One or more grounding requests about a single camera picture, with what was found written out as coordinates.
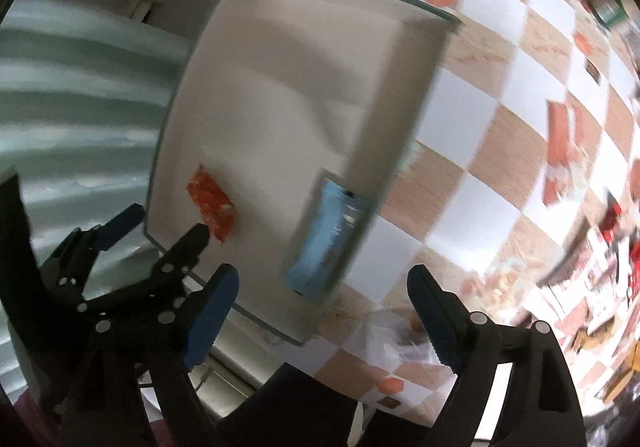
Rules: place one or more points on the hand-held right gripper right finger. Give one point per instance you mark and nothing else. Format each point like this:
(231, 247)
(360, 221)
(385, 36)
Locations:
(431, 319)

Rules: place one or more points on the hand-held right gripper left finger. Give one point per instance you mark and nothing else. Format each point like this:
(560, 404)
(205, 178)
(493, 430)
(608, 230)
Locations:
(210, 317)

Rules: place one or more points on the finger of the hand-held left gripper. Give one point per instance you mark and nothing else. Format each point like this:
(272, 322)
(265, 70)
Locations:
(190, 244)
(122, 222)

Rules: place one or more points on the orange-red snack packet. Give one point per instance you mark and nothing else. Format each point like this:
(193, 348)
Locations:
(212, 202)

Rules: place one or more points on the glass-edged white tray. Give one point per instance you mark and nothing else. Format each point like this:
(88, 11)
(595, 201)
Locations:
(280, 102)

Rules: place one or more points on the clear plastic wrapper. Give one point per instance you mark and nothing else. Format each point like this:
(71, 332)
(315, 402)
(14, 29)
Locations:
(397, 339)

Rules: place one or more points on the light blue snack packet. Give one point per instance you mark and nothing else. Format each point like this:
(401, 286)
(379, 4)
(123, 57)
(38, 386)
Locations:
(327, 242)

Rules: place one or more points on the checkered printed tablecloth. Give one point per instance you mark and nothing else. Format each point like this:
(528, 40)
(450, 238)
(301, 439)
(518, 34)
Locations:
(500, 152)

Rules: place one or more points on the pile of assorted snack packets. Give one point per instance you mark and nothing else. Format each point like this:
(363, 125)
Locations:
(607, 277)

